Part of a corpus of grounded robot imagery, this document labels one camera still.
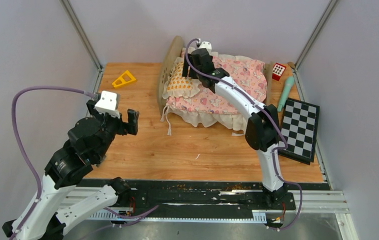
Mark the orange duck print pillow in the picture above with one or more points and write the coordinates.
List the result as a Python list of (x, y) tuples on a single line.
[(177, 85)]

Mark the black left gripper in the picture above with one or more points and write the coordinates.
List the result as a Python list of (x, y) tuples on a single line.
[(132, 126)]

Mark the red white grid block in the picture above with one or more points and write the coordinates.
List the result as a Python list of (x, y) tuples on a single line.
[(278, 71)]

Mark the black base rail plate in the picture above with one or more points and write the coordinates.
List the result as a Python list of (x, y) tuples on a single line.
[(202, 199)]

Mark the mint green massager wand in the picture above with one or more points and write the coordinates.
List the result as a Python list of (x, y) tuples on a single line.
[(289, 82)]

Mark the yellow triangle toy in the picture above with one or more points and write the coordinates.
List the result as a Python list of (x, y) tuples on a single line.
[(126, 78)]

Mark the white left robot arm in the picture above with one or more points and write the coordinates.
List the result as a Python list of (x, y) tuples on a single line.
[(43, 219)]

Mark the pink unicorn drawstring bag blanket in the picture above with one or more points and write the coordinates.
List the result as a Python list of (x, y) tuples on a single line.
[(207, 108)]

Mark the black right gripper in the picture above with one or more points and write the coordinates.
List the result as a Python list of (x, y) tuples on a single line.
[(192, 74)]

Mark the black and silver chessboard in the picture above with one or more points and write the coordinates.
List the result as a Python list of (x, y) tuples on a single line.
[(299, 126)]

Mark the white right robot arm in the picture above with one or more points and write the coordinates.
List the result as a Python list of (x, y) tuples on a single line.
[(262, 131)]

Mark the wooden striped pet bed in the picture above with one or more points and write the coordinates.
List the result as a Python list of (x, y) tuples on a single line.
[(174, 51)]

